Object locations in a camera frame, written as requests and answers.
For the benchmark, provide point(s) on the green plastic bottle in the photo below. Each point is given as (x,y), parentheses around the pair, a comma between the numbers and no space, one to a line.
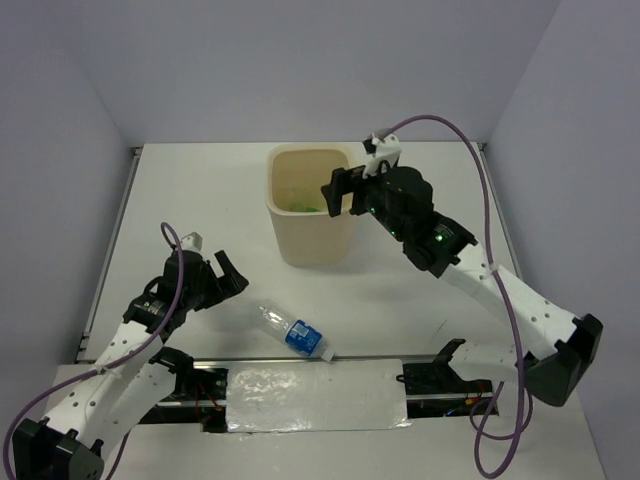
(305,206)

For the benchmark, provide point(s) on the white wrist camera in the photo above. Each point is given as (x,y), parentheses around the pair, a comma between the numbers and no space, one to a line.
(383,151)
(190,248)

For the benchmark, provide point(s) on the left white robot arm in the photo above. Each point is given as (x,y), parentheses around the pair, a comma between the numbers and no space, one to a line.
(74,439)

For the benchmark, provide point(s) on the silver foil tape sheet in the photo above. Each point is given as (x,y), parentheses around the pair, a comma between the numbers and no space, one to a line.
(285,397)

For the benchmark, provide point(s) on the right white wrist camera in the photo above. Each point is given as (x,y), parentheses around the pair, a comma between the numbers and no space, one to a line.
(383,151)

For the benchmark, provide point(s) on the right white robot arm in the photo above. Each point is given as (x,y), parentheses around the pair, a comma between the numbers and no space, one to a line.
(553,348)

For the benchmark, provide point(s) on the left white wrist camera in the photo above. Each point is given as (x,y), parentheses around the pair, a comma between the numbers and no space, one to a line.
(190,248)

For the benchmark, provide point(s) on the clear bottle blue label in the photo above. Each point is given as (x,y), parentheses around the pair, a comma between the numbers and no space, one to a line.
(293,332)

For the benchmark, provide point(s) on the cream plastic waste bin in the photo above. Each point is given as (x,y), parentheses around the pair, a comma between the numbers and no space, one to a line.
(297,171)

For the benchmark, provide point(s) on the right aluminium table rail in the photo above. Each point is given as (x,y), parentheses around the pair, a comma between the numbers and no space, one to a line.
(515,266)

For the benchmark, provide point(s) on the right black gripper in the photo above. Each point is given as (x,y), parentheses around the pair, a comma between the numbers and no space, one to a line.
(341,179)

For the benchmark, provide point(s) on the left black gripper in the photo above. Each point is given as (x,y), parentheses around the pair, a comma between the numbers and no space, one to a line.
(223,288)

